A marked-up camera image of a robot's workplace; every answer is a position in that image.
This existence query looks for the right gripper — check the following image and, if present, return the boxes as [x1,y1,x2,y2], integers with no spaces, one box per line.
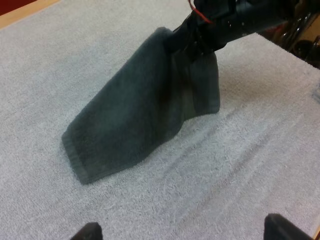
[162,0,258,62]

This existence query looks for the dark grey-green towel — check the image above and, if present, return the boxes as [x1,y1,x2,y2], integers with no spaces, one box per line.
[61,26,221,186]

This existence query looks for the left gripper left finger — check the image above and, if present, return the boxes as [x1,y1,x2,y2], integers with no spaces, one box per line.
[69,221,104,240]

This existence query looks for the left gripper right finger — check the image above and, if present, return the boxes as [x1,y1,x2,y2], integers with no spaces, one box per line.
[263,213,315,240]

